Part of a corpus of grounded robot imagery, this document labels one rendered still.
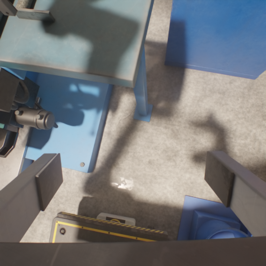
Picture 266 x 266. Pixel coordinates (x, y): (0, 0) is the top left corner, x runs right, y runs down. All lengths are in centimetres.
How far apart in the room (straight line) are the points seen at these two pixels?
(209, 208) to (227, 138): 53
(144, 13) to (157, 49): 121
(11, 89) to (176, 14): 90
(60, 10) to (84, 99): 98
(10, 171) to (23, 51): 120
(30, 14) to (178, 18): 83
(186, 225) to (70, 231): 78
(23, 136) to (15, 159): 18
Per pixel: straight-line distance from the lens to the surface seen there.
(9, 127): 159
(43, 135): 158
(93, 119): 145
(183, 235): 156
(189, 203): 151
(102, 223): 123
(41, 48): 56
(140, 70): 81
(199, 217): 140
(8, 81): 69
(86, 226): 126
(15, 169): 165
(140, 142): 148
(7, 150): 131
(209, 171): 17
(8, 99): 70
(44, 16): 58
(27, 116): 117
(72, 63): 50
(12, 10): 49
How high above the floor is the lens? 147
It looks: 79 degrees down
